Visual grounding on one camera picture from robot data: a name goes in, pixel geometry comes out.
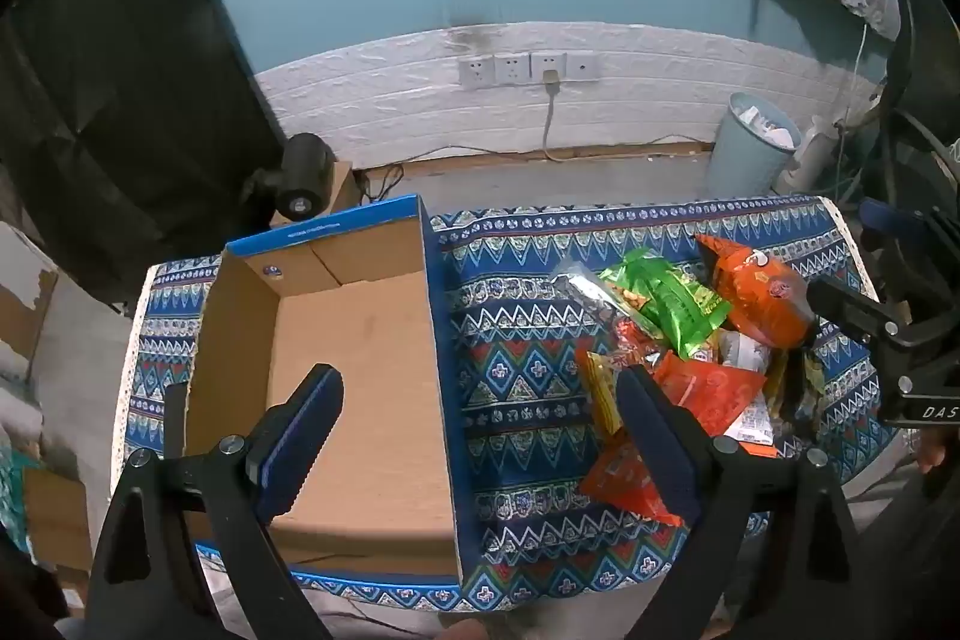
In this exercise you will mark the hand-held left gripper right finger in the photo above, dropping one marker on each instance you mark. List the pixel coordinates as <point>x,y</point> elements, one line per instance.
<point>660,452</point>

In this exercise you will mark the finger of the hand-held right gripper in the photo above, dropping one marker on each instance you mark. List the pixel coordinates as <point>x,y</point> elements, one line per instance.
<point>847,306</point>

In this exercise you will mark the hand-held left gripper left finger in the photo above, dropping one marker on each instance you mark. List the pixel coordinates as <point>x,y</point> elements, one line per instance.
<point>300,452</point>

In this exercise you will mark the large orange snack bag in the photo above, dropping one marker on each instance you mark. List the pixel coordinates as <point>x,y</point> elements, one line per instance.
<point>757,291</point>

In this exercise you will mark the silver foil snack packet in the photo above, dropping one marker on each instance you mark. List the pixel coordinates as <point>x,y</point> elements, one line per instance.
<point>585,291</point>

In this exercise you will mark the white snack packet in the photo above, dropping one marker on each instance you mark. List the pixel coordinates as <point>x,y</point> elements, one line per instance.
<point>742,351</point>

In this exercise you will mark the small red snack packet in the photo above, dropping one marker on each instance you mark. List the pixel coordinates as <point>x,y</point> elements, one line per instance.
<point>636,340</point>

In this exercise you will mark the green snack packet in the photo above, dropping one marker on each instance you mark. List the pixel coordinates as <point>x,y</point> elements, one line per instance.
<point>675,302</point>

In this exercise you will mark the blue patterned tablecloth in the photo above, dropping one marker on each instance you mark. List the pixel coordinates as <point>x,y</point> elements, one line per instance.
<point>517,377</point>

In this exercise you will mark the black metal stand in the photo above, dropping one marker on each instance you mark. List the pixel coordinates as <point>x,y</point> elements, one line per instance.
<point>911,145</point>

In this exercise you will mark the pale blue trash bin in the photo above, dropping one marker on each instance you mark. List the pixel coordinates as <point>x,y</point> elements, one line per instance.
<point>746,149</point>

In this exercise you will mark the torn cardboard sheet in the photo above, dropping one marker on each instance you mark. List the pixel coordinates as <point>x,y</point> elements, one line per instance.
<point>22,302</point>

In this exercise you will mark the black curtain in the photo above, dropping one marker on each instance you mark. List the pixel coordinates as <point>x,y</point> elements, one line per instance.
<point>127,85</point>

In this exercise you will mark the white wall socket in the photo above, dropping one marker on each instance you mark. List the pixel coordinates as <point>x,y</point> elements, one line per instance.
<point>511,69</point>
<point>583,66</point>
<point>476,72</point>
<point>541,61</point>

